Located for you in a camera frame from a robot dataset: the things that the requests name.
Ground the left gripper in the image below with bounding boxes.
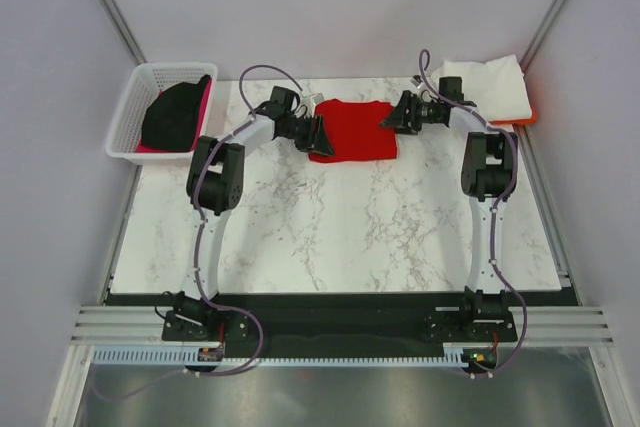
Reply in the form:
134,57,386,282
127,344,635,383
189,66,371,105
283,115,334,158

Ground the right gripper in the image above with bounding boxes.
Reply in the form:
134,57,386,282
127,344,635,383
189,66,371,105
378,92,437,138

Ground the red t-shirt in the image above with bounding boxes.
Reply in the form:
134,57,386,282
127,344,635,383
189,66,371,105
308,99,398,164

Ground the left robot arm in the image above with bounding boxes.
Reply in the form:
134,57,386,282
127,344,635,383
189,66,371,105
162,87,334,342

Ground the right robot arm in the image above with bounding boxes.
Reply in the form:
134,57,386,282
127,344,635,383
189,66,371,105
380,76,518,343

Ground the folded white t-shirt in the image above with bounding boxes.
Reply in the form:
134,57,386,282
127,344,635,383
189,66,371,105
430,55,531,122

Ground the folded orange t-shirt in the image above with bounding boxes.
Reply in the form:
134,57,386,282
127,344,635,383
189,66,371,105
491,105,538,126

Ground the black t-shirt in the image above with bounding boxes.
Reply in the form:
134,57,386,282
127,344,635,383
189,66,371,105
140,74,212,152

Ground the pink t-shirt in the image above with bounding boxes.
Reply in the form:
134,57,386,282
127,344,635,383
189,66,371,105
135,77,214,154

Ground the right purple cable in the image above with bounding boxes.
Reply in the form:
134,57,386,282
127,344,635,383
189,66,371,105
418,49,530,379

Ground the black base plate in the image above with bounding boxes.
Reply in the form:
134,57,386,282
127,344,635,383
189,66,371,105
160,291,521,366

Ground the aluminium rail frame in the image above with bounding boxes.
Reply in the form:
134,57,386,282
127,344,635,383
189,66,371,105
47,216,621,427

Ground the white slotted cable duct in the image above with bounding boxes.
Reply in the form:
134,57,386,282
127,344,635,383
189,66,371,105
91,345,490,368

